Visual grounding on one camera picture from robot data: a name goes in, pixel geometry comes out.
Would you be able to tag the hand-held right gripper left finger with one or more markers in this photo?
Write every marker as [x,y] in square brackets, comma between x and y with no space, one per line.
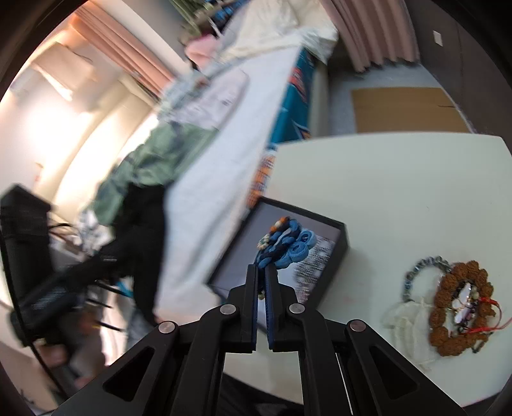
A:
[251,308]

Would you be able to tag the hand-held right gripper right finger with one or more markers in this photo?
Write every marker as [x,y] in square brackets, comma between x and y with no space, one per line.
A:
[272,308]

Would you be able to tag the black jewelry box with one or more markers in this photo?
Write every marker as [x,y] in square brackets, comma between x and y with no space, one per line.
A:
[244,248]

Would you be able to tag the black garment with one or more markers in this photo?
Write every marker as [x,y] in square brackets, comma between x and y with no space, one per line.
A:
[144,240]

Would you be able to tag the white bed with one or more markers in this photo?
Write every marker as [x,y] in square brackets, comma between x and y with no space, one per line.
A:
[224,160]

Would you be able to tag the green striped garment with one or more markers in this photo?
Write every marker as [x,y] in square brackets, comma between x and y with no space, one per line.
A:
[160,152]

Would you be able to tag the white bedside table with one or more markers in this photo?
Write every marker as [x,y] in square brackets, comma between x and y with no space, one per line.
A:
[400,192]

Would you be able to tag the teal printed bed sheet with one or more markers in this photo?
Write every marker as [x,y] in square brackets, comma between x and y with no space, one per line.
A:
[292,104]

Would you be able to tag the pale floral blanket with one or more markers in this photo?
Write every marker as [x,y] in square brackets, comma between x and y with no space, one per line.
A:
[176,96]

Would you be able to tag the white pink garment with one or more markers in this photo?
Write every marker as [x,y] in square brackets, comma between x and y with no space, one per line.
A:
[224,96]

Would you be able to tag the pink curtain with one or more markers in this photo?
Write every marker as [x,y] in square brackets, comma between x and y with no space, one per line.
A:
[132,52]
[372,32]

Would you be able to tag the brown cardboard sheet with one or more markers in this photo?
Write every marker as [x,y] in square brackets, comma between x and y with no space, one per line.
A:
[404,110]

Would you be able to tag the pink plush cloth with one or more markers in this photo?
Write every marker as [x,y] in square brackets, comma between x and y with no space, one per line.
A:
[200,50]

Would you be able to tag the white duvet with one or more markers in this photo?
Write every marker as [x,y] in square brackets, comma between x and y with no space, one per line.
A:
[272,28]

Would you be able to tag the white wall socket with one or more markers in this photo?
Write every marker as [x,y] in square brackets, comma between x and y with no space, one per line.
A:
[438,38]

